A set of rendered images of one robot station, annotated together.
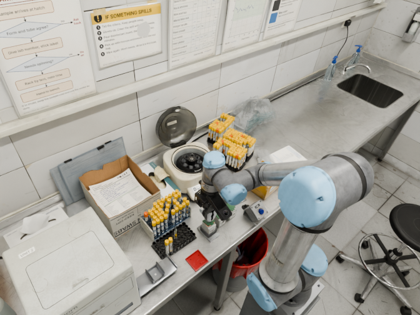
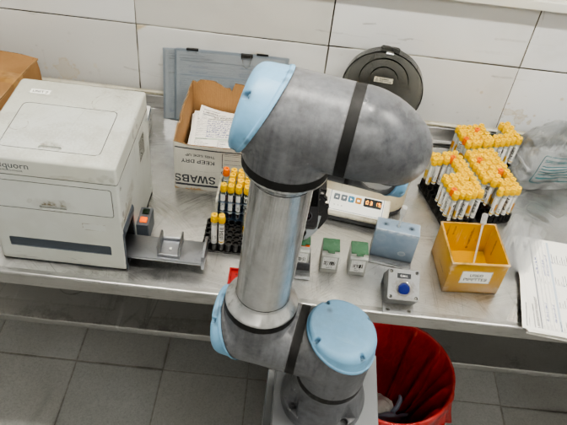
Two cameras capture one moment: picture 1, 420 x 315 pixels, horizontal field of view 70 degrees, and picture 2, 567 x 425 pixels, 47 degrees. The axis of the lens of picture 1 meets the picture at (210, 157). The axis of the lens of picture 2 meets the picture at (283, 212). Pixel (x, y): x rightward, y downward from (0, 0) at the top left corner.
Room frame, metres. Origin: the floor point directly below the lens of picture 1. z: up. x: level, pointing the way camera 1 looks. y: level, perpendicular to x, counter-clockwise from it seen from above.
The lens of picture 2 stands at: (-0.04, -0.69, 2.00)
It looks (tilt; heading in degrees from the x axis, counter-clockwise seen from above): 43 degrees down; 44
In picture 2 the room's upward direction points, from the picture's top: 7 degrees clockwise
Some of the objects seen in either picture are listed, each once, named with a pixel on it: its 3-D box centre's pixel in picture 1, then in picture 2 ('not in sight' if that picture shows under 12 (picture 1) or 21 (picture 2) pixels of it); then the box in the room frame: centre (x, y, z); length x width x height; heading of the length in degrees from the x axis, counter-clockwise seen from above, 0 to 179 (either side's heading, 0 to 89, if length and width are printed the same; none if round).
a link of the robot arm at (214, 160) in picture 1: (214, 168); not in sight; (0.74, -0.02, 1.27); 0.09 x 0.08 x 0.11; 35
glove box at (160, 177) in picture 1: (159, 182); not in sight; (0.95, 0.23, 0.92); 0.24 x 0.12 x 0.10; 45
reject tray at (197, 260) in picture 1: (197, 260); (243, 281); (0.60, 0.01, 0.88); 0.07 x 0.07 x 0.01; 45
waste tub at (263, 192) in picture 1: (263, 180); (468, 257); (1.03, -0.28, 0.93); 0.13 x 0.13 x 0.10; 50
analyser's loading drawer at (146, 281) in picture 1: (150, 277); (160, 245); (0.49, 0.18, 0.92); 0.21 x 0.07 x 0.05; 135
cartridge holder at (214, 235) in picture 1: (208, 230); (299, 259); (0.73, -0.02, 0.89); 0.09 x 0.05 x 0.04; 45
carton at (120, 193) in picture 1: (121, 194); (228, 136); (0.84, 0.38, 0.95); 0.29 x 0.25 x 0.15; 45
